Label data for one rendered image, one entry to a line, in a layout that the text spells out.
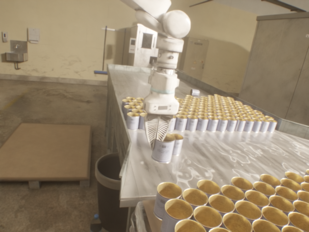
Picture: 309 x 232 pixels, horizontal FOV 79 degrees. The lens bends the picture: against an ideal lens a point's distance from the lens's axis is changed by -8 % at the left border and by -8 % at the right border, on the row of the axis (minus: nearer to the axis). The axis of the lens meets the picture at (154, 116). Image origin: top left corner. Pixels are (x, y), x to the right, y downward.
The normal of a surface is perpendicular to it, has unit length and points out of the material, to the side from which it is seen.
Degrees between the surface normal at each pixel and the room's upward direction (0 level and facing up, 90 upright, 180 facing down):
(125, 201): 90
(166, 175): 0
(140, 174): 0
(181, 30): 100
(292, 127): 90
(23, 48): 90
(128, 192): 0
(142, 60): 90
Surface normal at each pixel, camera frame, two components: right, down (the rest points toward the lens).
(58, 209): 0.14, -0.93
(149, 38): 0.26, 0.36
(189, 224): -0.11, 0.29
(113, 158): 0.49, 0.30
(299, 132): -0.50, 0.22
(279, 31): -0.96, -0.04
